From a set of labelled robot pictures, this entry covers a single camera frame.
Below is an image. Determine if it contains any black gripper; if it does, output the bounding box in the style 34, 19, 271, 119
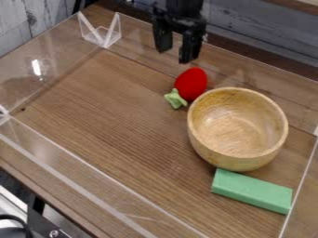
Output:
151, 0, 205, 64

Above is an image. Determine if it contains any red plush strawberry toy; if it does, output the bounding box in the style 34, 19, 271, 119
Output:
164, 67, 207, 109

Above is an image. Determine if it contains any wooden bowl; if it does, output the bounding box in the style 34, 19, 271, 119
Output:
187, 87, 288, 172

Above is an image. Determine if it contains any green foam block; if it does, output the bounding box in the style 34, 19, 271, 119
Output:
211, 168, 291, 215

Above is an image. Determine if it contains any clear acrylic enclosure wall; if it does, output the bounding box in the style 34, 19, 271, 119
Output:
0, 112, 207, 238

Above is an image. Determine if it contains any black table leg bracket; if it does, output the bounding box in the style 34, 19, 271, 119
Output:
26, 195, 72, 238

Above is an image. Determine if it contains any black cable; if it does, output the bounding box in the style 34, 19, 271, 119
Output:
0, 214, 34, 238

